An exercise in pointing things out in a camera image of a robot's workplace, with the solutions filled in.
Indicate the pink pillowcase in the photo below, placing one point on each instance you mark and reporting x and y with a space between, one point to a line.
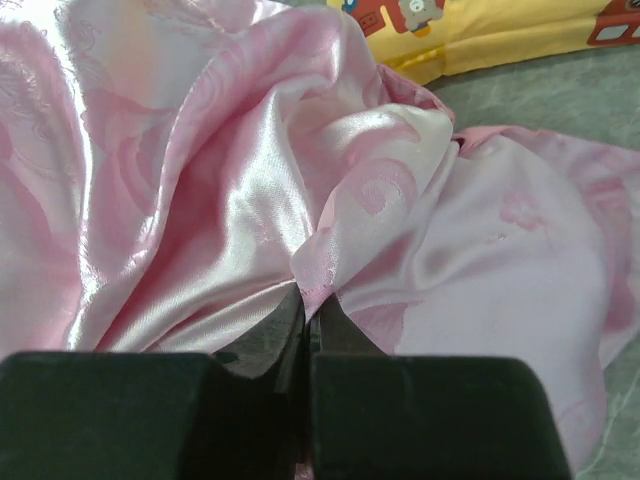
170 170

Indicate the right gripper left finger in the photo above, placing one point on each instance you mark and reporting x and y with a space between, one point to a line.
234 414

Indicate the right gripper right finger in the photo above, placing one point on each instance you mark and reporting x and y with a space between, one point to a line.
380 416

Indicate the yellow cartoon print pillow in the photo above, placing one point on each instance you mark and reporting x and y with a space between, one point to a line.
424 40

